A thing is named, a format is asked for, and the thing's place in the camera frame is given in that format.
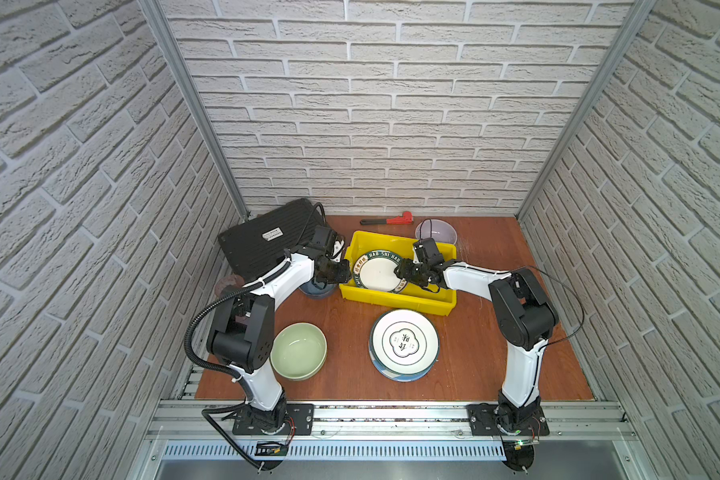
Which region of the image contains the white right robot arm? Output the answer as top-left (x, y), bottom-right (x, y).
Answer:
top-left (395, 238), bottom-right (559, 418)

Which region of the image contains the dark blue ceramic bowl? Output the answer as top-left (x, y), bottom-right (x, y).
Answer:
top-left (299, 281), bottom-right (338, 300)

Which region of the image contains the yellow plastic bin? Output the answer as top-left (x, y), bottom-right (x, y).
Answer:
top-left (340, 231), bottom-right (457, 316)

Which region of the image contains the black plastic tool case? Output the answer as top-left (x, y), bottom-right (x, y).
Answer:
top-left (218, 198), bottom-right (327, 281)

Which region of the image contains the pink translucent cup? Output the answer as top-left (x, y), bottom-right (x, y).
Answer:
top-left (214, 274), bottom-right (245, 298)

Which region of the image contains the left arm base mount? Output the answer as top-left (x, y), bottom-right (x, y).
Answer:
top-left (232, 402), bottom-right (315, 436)

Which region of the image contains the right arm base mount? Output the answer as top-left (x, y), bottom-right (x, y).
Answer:
top-left (466, 401), bottom-right (550, 437)

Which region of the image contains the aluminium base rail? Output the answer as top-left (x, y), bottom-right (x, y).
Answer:
top-left (145, 400), bottom-right (637, 461)

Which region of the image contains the light green bowl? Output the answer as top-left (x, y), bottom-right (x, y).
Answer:
top-left (270, 322), bottom-right (327, 381)

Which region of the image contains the red black pipe wrench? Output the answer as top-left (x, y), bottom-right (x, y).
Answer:
top-left (360, 211), bottom-right (413, 226)

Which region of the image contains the white plate green quatrefoil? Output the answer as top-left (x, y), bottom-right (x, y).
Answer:
top-left (368, 309), bottom-right (440, 374)

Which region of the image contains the blue white striped plate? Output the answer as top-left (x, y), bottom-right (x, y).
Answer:
top-left (371, 355), bottom-right (437, 383)

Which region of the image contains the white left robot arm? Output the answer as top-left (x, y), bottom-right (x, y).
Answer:
top-left (206, 226), bottom-right (351, 427)

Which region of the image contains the translucent purple bowl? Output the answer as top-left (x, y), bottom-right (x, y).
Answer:
top-left (415, 218), bottom-right (458, 245)

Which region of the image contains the green rim lettered plate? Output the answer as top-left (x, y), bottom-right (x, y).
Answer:
top-left (352, 250), bottom-right (408, 294)

